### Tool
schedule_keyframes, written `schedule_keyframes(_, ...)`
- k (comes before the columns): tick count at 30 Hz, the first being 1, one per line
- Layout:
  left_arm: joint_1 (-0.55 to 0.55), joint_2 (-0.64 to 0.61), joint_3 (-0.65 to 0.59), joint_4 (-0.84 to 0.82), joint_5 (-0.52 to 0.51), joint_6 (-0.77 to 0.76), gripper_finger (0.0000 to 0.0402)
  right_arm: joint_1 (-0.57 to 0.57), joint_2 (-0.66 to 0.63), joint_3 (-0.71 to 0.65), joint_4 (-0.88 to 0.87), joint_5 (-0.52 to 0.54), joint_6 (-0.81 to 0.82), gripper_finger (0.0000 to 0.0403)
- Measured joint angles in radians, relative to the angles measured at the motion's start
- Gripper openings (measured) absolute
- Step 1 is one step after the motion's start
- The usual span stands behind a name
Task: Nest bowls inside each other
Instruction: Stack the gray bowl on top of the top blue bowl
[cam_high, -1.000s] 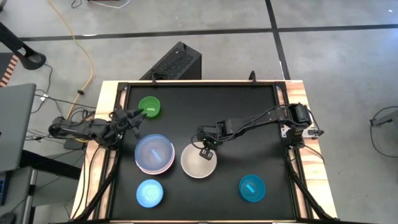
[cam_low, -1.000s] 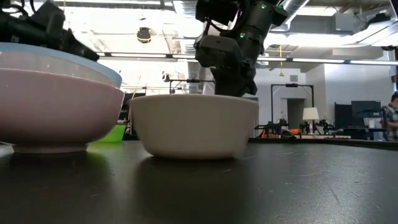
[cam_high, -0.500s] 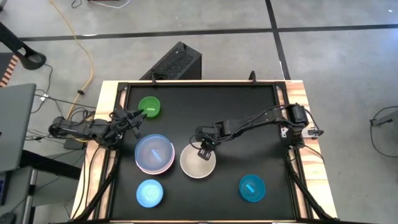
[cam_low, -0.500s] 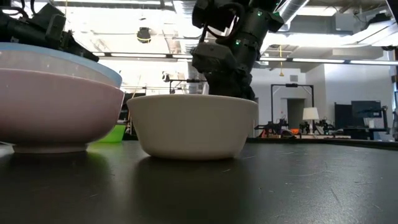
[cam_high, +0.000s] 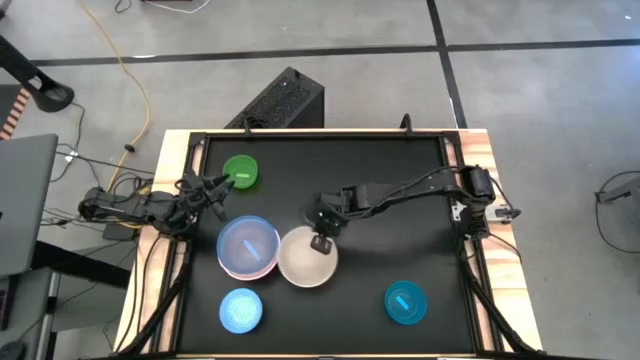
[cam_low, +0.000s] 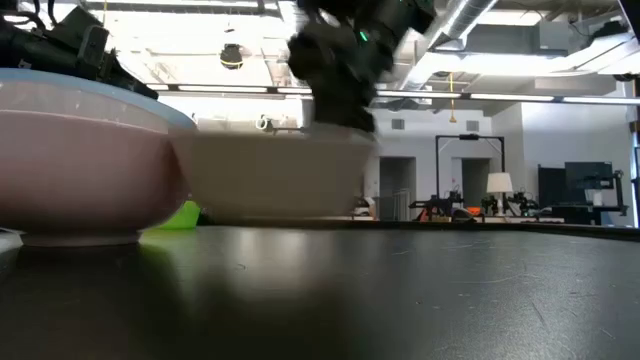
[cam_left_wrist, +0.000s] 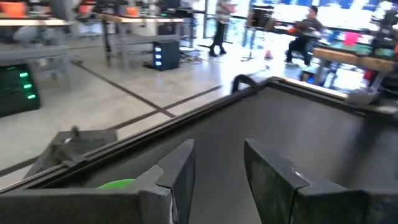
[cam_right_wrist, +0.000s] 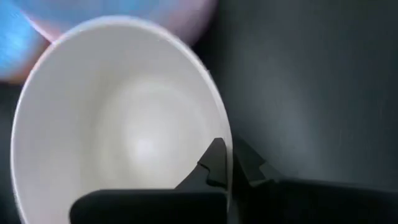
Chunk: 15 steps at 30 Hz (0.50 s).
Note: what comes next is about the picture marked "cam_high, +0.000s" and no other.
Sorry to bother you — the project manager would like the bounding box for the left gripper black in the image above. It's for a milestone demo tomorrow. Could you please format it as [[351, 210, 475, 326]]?
[[175, 172, 236, 222]]

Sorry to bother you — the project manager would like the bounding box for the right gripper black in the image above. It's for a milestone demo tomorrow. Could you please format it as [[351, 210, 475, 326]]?
[[307, 188, 357, 256]]

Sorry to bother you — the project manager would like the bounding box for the cream white bowl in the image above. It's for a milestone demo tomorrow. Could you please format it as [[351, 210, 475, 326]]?
[[276, 225, 339, 289]]

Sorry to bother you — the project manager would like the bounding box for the small green bowl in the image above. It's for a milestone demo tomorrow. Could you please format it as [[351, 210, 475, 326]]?
[[221, 154, 260, 191]]

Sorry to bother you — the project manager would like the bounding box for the large light blue bowl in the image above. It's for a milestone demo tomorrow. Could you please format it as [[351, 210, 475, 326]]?
[[216, 214, 280, 275]]

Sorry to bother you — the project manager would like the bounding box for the small teal bowl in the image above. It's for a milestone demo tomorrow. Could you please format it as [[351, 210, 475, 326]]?
[[383, 280, 429, 326]]

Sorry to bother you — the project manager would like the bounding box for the pale textured translucent bowl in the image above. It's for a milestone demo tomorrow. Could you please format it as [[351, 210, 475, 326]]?
[[218, 287, 264, 335]]

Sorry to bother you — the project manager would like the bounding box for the black computer tower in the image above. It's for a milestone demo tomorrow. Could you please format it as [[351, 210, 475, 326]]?
[[224, 66, 325, 130]]

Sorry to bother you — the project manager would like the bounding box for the wooden table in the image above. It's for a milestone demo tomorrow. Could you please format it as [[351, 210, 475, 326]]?
[[113, 128, 544, 359]]

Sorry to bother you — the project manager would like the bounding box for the grey laptop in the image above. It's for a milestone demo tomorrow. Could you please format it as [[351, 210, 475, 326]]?
[[0, 133, 60, 279]]

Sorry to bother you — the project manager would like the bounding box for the black floor stand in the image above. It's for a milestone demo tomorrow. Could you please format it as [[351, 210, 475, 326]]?
[[0, 34, 76, 114]]

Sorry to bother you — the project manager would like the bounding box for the grey metal cart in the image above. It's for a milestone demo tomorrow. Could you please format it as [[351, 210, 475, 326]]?
[[0, 267, 61, 360]]

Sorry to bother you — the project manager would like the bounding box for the yellow cable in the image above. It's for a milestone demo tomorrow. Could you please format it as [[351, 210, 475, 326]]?
[[79, 0, 152, 194]]

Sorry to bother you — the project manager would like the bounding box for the black table frame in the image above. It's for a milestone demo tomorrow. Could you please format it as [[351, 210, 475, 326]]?
[[117, 128, 541, 360]]

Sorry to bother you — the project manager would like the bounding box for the long black cable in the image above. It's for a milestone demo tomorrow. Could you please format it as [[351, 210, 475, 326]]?
[[53, 101, 157, 184]]

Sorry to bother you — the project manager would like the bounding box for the white cable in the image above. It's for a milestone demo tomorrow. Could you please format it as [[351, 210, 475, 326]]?
[[142, 0, 212, 15]]

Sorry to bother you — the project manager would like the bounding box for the looped black cable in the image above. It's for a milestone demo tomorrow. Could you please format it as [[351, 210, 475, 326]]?
[[593, 169, 640, 254]]

